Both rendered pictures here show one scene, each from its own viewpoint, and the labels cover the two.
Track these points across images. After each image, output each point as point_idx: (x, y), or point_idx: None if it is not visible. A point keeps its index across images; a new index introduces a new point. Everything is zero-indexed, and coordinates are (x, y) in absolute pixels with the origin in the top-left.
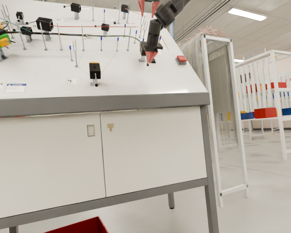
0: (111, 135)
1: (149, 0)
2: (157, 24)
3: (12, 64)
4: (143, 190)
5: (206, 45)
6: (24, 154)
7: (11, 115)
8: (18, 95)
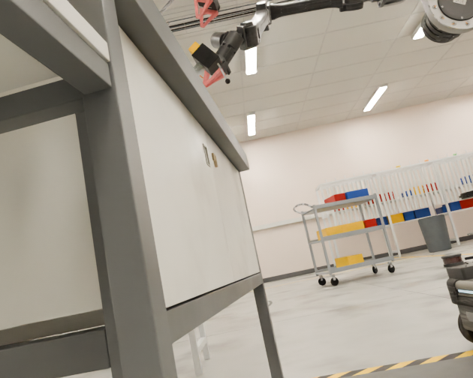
0: (216, 175)
1: (215, 4)
2: (242, 40)
3: None
4: (245, 278)
5: None
6: (178, 160)
7: (179, 66)
8: None
